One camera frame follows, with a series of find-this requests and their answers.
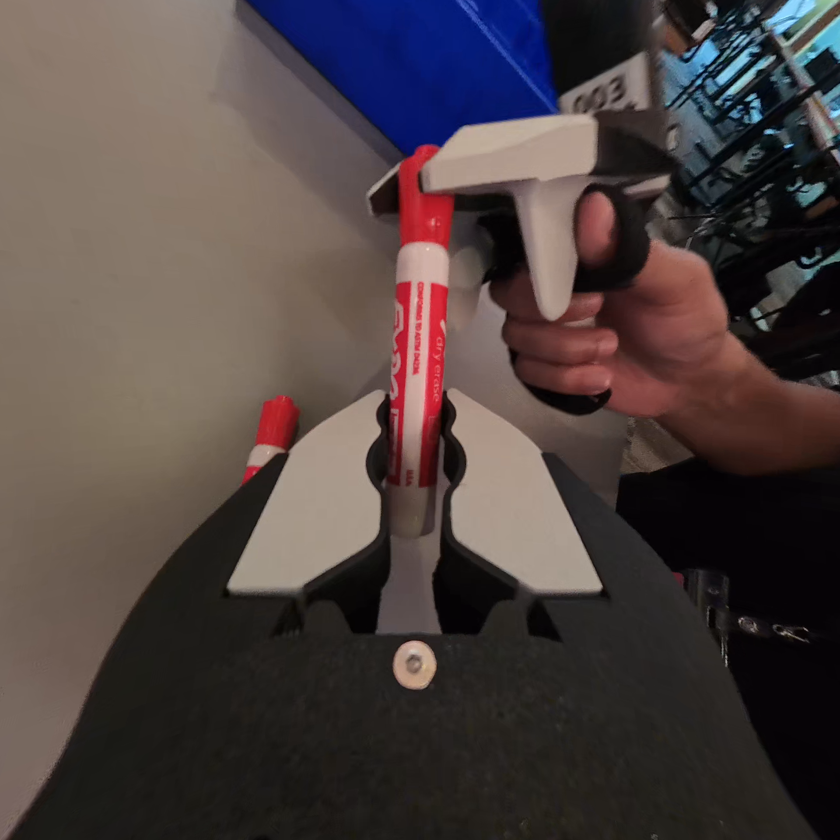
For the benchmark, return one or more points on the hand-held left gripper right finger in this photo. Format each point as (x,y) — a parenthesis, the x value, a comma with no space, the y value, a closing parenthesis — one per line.
(525,525)

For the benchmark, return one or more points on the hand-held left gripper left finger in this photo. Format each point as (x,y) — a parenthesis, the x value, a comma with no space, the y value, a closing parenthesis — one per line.
(315,512)

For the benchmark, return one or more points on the person's right hand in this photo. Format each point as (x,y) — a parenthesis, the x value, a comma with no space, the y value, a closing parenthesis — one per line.
(676,328)

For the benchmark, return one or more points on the black metal rack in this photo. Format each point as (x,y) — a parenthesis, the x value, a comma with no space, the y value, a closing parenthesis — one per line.
(754,164)

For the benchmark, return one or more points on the metal key clip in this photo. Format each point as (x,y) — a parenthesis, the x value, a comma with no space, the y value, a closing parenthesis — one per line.
(718,604)

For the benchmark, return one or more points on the red dry erase marker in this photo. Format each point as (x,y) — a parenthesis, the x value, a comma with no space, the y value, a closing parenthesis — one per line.
(420,295)
(272,426)

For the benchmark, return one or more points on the person's right forearm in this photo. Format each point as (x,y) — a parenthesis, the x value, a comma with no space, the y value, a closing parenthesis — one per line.
(774,420)

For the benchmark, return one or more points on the person's black clothing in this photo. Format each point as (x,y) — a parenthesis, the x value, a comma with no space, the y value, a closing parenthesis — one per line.
(774,525)

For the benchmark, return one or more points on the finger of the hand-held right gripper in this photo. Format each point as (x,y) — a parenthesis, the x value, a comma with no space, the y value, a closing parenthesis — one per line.
(386,193)
(518,157)

